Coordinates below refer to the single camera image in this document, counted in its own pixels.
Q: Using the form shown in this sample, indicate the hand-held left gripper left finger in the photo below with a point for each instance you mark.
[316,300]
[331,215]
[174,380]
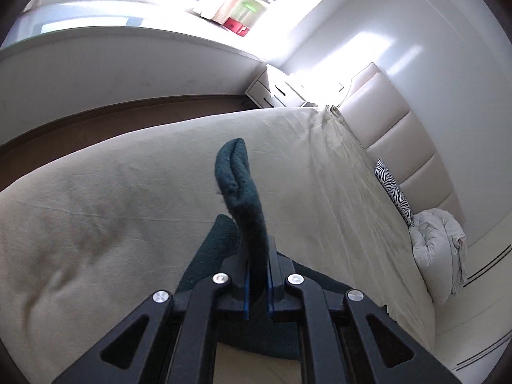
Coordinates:
[245,296]

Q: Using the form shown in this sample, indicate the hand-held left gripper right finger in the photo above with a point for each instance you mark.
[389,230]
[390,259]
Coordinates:
[271,296]

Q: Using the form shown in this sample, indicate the dark teal fleece garment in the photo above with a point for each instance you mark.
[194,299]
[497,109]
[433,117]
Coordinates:
[240,184]

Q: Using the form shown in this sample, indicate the zebra print pillow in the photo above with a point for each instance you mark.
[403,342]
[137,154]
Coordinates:
[394,190]

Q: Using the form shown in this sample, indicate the bed with beige sheet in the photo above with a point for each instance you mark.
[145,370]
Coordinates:
[120,192]

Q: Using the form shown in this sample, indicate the white duvet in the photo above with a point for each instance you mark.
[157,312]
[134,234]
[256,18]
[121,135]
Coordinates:
[432,244]

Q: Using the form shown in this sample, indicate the white nightstand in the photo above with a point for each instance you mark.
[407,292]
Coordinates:
[264,90]

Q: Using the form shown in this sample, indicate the cream upholstered headboard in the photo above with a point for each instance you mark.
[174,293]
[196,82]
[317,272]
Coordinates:
[400,128]

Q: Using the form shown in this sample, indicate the red box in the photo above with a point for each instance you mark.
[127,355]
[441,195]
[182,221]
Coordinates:
[234,24]

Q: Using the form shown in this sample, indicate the green plastic container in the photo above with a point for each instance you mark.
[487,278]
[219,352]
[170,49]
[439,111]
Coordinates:
[250,8]

